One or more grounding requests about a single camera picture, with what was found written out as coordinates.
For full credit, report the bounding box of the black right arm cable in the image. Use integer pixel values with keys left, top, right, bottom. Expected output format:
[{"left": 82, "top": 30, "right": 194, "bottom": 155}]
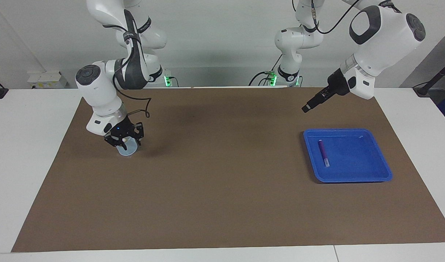
[{"left": 113, "top": 15, "right": 152, "bottom": 119}]

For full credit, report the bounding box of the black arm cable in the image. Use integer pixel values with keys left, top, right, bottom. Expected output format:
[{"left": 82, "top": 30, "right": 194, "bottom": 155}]
[
  {"left": 113, "top": 15, "right": 152, "bottom": 119},
  {"left": 311, "top": 0, "right": 361, "bottom": 35}
]

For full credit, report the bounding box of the white box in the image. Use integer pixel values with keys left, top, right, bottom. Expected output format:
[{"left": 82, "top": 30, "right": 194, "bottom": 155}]
[{"left": 27, "top": 71, "right": 67, "bottom": 89}]

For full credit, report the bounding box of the blue plastic tray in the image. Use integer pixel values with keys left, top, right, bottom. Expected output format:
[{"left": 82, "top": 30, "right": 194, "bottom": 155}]
[{"left": 303, "top": 128, "right": 393, "bottom": 183}]

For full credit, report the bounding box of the black stand pole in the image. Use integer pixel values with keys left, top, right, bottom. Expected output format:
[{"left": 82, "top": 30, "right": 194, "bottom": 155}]
[{"left": 413, "top": 57, "right": 445, "bottom": 97}]

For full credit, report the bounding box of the purple marker pen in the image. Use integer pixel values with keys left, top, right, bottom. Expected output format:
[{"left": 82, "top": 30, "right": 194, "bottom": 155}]
[{"left": 318, "top": 140, "right": 330, "bottom": 168}]

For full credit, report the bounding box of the translucent plastic cup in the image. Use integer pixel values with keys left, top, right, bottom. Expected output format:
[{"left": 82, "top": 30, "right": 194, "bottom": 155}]
[{"left": 115, "top": 136, "right": 138, "bottom": 156}]

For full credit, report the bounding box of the brown table mat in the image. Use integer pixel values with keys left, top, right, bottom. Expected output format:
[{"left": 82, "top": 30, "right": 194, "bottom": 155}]
[{"left": 11, "top": 87, "right": 445, "bottom": 253}]

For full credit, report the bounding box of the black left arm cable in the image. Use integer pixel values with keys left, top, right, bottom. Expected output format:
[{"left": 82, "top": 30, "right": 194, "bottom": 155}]
[{"left": 311, "top": 0, "right": 361, "bottom": 35}]

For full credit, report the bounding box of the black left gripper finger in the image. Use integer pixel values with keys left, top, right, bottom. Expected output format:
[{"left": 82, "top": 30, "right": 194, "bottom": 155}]
[
  {"left": 305, "top": 92, "right": 332, "bottom": 113},
  {"left": 302, "top": 88, "right": 329, "bottom": 111}
]

